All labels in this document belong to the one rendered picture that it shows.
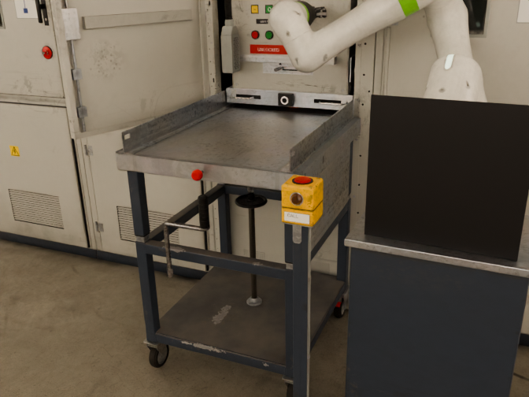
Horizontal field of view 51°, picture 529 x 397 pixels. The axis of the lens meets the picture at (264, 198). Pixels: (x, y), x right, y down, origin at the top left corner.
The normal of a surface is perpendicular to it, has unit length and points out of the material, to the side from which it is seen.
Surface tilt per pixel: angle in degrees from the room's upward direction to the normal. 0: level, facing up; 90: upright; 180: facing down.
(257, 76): 90
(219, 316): 0
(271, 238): 90
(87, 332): 0
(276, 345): 0
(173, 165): 90
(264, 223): 90
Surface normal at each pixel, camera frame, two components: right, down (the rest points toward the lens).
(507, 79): -0.39, 0.35
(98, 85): 0.72, 0.24
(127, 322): -0.02, -0.93
